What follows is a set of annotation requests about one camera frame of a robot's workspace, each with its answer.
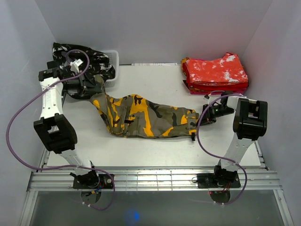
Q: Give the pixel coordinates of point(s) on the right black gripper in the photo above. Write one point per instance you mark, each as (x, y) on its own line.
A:
(207, 118)

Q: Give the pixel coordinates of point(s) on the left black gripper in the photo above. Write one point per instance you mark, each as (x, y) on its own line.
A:
(86, 87)

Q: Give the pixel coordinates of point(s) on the orange green camouflage trousers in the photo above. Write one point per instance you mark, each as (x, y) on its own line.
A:
(135, 116)

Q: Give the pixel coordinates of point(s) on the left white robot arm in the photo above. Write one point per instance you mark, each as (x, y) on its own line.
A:
(53, 128)

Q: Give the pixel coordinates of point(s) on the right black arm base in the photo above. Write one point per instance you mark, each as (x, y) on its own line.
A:
(210, 180)

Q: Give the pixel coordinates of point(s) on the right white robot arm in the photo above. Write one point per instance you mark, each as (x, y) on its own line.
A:
(250, 123)

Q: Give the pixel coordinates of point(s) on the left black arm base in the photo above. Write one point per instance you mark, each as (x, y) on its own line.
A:
(104, 181)

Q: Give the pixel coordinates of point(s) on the black white camouflage trousers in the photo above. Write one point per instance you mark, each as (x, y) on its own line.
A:
(97, 63)

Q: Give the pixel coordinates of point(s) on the red folded trousers stack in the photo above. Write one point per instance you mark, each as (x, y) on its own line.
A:
(198, 89)

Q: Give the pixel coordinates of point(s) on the white plastic basket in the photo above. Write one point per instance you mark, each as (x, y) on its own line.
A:
(114, 61)

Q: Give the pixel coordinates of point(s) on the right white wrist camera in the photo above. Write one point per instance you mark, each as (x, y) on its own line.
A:
(208, 98)

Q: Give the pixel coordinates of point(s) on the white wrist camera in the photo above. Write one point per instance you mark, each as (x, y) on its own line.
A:
(74, 66)
(208, 98)

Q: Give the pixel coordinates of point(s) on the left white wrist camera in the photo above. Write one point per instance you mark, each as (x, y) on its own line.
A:
(74, 66)

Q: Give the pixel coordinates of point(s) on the aluminium rail frame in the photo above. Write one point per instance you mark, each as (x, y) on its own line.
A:
(153, 179)

